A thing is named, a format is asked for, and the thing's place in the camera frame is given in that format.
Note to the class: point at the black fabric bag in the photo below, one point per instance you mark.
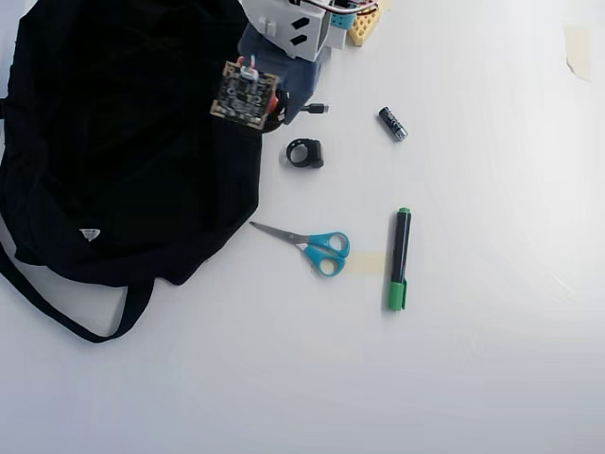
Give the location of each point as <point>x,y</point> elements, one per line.
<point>118,142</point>

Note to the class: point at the camera circuit board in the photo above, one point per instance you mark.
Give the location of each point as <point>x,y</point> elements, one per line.
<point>243,97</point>

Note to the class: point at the black silver battery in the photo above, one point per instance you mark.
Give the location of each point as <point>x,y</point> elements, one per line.
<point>392,124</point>

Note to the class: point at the green black marker pen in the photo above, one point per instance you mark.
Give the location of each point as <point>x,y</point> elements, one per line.
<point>399,246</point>

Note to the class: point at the navy gripper finger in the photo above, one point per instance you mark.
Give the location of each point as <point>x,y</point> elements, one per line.
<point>300,87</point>

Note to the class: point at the torn beige masking tape piece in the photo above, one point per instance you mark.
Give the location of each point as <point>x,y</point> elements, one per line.
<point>579,52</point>

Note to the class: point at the yellow perforated robot base part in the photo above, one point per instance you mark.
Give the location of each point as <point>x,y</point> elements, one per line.
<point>363,28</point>

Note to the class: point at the white navy gripper body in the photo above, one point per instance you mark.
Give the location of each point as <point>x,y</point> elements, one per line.
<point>299,98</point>

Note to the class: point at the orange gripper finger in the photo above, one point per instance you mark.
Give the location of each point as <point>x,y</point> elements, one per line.
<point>272,101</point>

